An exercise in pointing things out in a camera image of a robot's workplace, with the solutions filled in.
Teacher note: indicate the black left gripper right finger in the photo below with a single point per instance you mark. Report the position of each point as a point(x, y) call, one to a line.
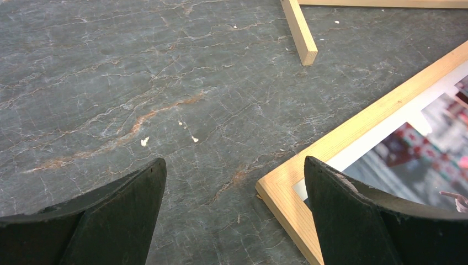
point(359, 224)

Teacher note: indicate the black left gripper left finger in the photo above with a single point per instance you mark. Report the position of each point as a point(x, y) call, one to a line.
point(112, 224)

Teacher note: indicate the light wooden picture frame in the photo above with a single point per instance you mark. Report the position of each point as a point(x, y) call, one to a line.
point(277, 188)

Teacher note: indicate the printed photo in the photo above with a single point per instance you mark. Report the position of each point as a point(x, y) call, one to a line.
point(418, 153)

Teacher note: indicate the wooden clothes rack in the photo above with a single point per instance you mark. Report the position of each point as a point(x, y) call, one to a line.
point(302, 36)

